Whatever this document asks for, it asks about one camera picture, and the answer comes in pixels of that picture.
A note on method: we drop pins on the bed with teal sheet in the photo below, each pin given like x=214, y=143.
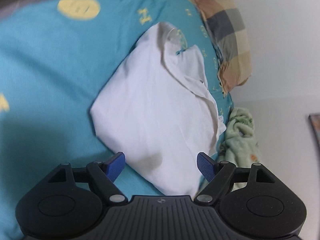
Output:
x=50, y=80

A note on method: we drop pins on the plaid pillow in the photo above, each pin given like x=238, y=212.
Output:
x=230, y=30

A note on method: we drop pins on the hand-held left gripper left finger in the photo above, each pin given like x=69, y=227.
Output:
x=117, y=165

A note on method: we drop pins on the white t-shirt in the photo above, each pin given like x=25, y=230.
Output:
x=150, y=105

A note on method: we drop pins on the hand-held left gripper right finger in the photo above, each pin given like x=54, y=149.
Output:
x=206, y=166

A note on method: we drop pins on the leaf print wall picture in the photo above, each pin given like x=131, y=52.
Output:
x=315, y=127

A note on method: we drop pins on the green fleece blanket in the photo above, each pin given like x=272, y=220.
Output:
x=240, y=135

